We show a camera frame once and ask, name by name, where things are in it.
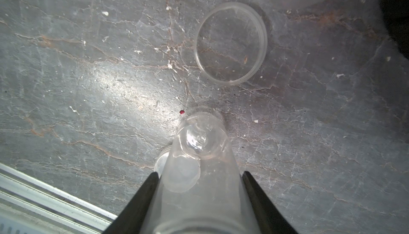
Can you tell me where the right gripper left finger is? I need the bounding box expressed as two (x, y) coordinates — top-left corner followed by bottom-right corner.
(103, 172), (159, 234)

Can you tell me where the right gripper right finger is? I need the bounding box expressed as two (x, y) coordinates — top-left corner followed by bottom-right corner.
(242, 171), (298, 234)

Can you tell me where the black plastic case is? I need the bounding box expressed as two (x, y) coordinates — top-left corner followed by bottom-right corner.
(379, 0), (409, 58)

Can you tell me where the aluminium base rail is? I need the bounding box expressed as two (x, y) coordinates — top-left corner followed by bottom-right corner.
(1, 164), (117, 234)

